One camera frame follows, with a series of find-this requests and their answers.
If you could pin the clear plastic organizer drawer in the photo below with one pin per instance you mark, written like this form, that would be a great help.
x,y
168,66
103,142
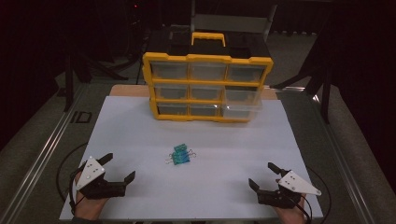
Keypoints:
x,y
241,95

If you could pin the grey metal chair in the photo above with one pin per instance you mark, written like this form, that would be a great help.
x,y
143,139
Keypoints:
x,y
230,22

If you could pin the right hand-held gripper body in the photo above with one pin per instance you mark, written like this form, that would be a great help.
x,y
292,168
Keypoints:
x,y
295,183

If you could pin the person's left hand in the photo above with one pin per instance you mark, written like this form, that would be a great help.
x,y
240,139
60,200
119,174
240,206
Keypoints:
x,y
88,209

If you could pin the set of clear drawers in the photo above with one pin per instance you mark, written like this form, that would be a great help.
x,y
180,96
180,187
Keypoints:
x,y
169,70

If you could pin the person's right hand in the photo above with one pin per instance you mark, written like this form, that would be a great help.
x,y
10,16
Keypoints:
x,y
292,215

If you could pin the yellow black storage organizer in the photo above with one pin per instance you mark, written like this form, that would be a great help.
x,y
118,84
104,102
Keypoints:
x,y
205,58

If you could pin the aluminium floor rail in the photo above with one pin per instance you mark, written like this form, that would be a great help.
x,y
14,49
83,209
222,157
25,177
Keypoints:
x,y
40,158
345,168

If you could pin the teal binder clip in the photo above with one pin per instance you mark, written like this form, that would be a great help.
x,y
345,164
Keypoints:
x,y
186,158
180,147
176,159

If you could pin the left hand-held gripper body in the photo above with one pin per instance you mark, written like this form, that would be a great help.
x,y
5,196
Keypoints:
x,y
91,174

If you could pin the black metal stand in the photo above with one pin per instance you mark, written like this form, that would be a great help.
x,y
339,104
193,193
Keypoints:
x,y
69,77
325,93

